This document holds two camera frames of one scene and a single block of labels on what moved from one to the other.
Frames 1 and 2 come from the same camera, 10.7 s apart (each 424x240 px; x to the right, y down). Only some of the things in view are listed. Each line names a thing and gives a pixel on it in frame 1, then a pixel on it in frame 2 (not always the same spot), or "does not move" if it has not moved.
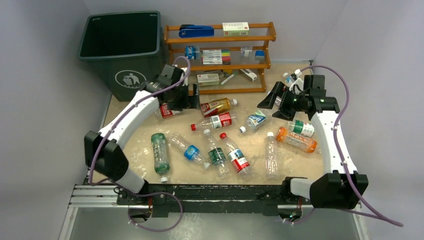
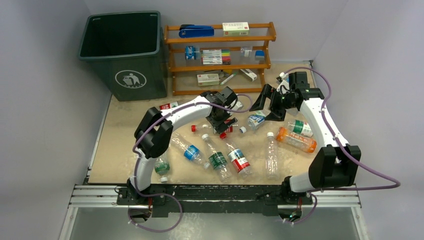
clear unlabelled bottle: x=271 y=156 does not move
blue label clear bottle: x=190 y=151 does not move
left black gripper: x=192 y=101 → x=220 y=126
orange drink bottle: x=305 y=144 does not move
